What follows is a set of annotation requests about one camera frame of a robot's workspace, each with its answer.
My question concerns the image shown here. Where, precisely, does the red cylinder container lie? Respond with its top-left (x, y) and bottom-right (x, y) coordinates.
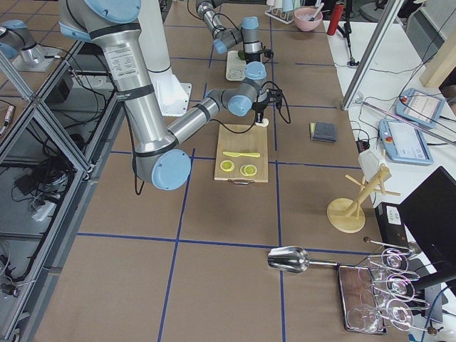
top-left (326, 1), bottom-right (344, 36)

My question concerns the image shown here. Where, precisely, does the teach pendant tablet near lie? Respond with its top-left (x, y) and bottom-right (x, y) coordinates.
top-left (378, 119), bottom-right (434, 165)

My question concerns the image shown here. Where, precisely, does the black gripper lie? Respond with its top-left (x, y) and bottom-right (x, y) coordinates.
top-left (253, 89), bottom-right (284, 122)

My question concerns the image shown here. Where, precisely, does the white wire cup rack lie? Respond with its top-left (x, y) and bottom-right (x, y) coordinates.
top-left (264, 0), bottom-right (294, 24)

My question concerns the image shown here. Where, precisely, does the black tripod stick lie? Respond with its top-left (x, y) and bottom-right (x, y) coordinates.
top-left (337, 0), bottom-right (359, 67)

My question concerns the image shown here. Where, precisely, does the black monitor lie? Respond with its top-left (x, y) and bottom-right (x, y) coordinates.
top-left (399, 166), bottom-right (455, 290)

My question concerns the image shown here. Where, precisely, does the aluminium frame post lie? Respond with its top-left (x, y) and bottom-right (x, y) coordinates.
top-left (341, 0), bottom-right (404, 110)

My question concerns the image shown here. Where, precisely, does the teach pendant tablet far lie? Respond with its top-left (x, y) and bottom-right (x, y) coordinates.
top-left (395, 88), bottom-right (445, 128)

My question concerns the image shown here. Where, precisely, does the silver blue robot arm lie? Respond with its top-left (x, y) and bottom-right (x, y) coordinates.
top-left (58, 1), bottom-right (266, 190)
top-left (195, 1), bottom-right (274, 63)

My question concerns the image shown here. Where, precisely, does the wooden cutting board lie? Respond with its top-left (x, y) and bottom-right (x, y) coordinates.
top-left (214, 124), bottom-right (269, 184)

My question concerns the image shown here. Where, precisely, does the dark glassware tray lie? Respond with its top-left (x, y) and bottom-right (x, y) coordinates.
top-left (336, 265), bottom-right (388, 336)

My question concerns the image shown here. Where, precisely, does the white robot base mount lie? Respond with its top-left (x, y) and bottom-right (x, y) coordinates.
top-left (149, 71), bottom-right (192, 117)

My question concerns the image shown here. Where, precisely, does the grey folded cloth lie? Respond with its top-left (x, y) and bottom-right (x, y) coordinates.
top-left (309, 122), bottom-right (337, 143)

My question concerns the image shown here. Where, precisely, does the pink bowl with ice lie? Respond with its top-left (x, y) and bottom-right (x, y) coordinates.
top-left (294, 7), bottom-right (323, 32)

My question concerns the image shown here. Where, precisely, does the metal scoop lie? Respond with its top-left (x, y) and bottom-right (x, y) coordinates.
top-left (267, 246), bottom-right (338, 274)

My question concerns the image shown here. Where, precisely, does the yellow plastic knife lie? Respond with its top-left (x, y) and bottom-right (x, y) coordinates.
top-left (222, 151), bottom-right (261, 158)

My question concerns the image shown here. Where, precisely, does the white bear serving tray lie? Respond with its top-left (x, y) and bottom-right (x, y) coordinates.
top-left (225, 51), bottom-right (247, 82)

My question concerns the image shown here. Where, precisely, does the teach pendant tablet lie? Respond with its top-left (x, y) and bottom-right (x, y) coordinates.
top-left (378, 119), bottom-right (434, 165)
top-left (395, 88), bottom-right (445, 128)

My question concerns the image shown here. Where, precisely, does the lemon slice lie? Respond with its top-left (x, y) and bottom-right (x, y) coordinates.
top-left (219, 160), bottom-right (235, 172)
top-left (239, 164), bottom-right (258, 177)

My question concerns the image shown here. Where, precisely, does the wooden mug tree stand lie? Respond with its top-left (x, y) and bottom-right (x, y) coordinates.
top-left (326, 163), bottom-right (400, 234)

